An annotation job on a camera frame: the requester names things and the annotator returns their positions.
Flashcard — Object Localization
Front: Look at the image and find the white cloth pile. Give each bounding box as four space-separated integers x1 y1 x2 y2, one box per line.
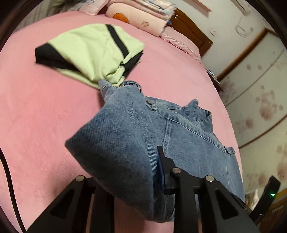
245 189 259 211

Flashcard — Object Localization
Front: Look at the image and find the patterned folded blanket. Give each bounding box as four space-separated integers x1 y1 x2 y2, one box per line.
124 1 177 20

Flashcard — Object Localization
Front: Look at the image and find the folded pink quilt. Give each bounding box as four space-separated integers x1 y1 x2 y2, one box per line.
105 3 166 37

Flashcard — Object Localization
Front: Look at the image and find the dark wooden nightstand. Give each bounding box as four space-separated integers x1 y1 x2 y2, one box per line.
206 69 223 92

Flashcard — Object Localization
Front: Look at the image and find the pink bed sheet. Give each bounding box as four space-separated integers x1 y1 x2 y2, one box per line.
1 11 238 228

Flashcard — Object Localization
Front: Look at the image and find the small pink cartoon pillow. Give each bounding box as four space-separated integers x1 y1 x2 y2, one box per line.
79 0 109 16

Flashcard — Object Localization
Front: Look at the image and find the black cable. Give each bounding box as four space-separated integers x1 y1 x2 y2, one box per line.
0 147 27 233

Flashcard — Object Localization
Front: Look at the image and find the blue denim jacket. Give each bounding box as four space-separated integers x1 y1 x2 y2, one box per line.
65 80 245 222

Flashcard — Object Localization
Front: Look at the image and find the green black folded shirt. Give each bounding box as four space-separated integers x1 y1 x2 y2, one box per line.
35 23 145 89

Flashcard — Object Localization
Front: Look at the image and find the wooden headboard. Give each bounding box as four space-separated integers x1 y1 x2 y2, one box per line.
169 8 213 57

